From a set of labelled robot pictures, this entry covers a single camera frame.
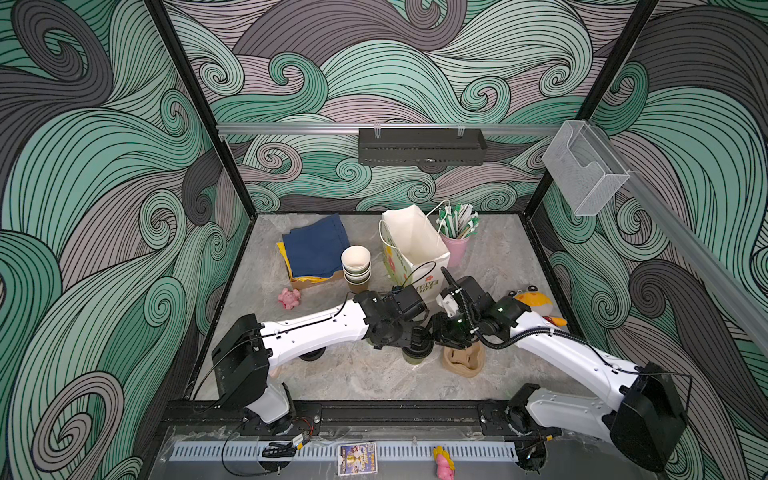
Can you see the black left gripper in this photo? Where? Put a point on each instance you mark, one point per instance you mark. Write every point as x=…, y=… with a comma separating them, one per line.
x=408, y=326

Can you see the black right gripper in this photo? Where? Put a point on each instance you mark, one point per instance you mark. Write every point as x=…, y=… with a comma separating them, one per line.
x=440, y=330

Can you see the black coffee cup lid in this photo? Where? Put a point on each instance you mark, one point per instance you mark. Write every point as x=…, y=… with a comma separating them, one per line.
x=313, y=355
x=421, y=343

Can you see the white green paper takeout bag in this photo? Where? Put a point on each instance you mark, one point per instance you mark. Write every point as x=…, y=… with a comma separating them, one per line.
x=414, y=252

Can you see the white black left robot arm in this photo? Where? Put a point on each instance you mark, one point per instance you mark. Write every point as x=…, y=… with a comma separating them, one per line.
x=251, y=350

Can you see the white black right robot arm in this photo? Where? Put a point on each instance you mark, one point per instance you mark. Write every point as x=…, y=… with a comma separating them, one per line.
x=635, y=408

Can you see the brown pulp cup carrier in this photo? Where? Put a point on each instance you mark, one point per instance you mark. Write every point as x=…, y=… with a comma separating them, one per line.
x=468, y=362

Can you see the stack of paper cups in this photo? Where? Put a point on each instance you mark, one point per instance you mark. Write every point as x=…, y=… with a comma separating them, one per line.
x=356, y=264

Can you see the yellow plush doll red dress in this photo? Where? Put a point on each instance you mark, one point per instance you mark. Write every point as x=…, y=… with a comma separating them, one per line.
x=539, y=303

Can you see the pink metal straw bucket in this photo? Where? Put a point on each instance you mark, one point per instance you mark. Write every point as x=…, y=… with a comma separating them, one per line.
x=457, y=249

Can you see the yellow napkin stack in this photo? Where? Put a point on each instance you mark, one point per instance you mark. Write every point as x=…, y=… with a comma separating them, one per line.
x=283, y=258

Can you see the green white wrapped straws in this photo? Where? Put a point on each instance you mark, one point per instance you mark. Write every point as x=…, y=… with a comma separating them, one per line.
x=456, y=222

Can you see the brown cardboard napkin box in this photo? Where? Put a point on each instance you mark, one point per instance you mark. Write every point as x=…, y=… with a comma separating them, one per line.
x=301, y=286

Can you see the navy blue napkin stack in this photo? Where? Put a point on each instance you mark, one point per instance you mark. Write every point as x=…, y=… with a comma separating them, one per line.
x=315, y=250

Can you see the pink plush toy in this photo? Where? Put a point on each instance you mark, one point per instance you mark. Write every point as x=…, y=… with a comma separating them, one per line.
x=289, y=298

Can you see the colourful picture card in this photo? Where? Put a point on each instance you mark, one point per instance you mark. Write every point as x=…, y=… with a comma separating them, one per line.
x=357, y=459

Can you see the pink yellow small toy figure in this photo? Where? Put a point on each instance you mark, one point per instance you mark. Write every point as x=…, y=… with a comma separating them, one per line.
x=445, y=467

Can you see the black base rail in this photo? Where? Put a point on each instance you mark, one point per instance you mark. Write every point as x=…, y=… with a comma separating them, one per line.
x=488, y=417

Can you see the white slotted cable duct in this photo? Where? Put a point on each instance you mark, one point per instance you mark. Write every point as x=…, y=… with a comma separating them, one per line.
x=247, y=451

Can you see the black wall shelf tray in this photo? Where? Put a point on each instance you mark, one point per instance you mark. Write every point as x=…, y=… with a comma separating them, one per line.
x=420, y=147

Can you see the clear acrylic wall holder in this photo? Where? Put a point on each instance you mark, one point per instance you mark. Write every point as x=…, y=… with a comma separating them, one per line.
x=585, y=166

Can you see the aluminium wall rail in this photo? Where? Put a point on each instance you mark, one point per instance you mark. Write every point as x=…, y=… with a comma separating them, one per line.
x=279, y=128

